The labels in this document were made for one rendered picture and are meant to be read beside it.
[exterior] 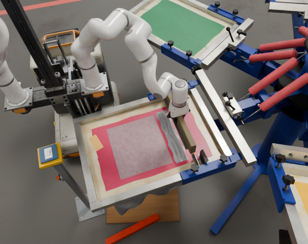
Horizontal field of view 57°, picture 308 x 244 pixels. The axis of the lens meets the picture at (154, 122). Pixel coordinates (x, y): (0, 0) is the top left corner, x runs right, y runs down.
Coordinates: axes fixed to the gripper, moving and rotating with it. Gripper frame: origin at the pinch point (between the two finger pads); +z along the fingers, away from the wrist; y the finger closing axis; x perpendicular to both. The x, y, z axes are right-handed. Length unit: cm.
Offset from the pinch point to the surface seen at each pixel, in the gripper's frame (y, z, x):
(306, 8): -111, -6, -50
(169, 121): 2.5, 13.4, -8.1
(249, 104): -43.1, 5.1, 1.6
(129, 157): 31.6, 14.2, 6.2
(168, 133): 5.5, 13.4, -0.6
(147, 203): 26, 108, 5
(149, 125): 14.0, 14.2, -10.3
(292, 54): -71, -13, -10
